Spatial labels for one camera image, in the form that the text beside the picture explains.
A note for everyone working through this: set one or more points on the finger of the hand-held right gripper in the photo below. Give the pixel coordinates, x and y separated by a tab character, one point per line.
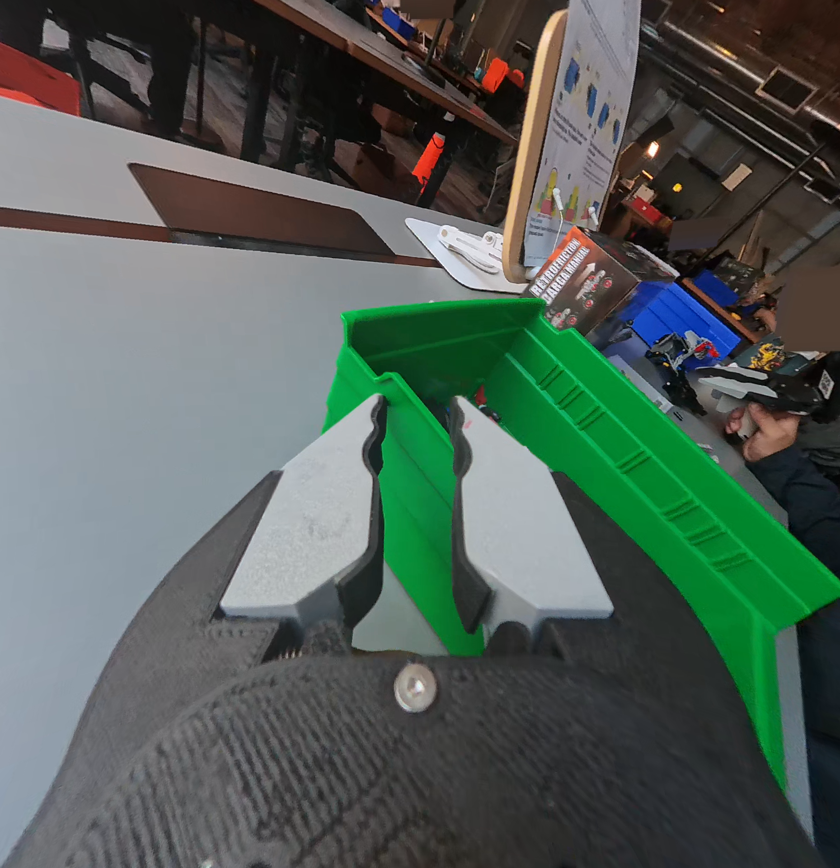
735	376
742	401

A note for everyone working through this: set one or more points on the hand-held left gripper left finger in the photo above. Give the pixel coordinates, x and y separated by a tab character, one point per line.
304	529

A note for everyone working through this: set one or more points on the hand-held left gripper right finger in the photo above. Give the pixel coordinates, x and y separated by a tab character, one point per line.
521	536

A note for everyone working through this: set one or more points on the green plastic bin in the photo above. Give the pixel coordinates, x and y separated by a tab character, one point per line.
596	461

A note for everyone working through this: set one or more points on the person's right forearm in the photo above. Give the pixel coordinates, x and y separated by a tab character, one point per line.
816	529

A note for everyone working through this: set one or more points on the pile of loose lego pieces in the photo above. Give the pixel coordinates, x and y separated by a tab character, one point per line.
486	409

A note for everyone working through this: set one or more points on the dark lego set box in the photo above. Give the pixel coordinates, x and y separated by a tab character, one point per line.
596	271

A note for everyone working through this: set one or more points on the person's right hand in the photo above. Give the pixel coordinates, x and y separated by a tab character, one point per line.
772	437

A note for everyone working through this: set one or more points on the yellow black toy box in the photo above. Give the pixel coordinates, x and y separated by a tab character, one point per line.
775	354

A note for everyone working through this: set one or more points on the small toy robot pieces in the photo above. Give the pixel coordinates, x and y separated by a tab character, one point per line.
687	349

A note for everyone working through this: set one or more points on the blue plastic bin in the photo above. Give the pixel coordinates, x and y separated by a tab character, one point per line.
684	319

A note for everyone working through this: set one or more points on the small blue background bin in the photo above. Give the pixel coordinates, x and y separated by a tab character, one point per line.
714	288

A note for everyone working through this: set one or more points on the poster board on wooden stand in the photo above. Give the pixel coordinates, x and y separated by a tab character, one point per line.
582	135

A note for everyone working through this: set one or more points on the white flat stand base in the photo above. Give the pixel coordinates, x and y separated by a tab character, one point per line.
433	244

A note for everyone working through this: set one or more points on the orange plastic object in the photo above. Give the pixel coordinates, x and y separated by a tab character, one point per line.
496	73

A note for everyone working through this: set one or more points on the long wooden background table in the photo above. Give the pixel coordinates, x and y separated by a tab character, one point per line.
392	61

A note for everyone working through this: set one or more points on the red plastic crate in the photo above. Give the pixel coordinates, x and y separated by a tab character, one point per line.
26	78

